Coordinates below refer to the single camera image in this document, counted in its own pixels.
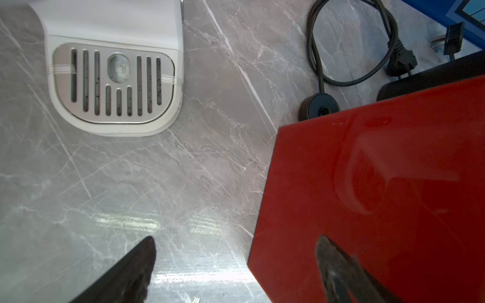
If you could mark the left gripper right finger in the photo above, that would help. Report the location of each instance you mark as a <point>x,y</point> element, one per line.
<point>344,279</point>

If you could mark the black coffee machine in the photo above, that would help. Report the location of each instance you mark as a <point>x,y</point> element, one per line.
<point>467,67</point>

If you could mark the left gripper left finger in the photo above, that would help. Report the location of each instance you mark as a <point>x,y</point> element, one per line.
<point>128,280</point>

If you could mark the red Nespresso coffee machine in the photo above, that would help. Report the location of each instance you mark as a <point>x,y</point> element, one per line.
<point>398,185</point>

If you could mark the white coffee machine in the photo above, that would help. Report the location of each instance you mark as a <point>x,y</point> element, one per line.
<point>115,68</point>

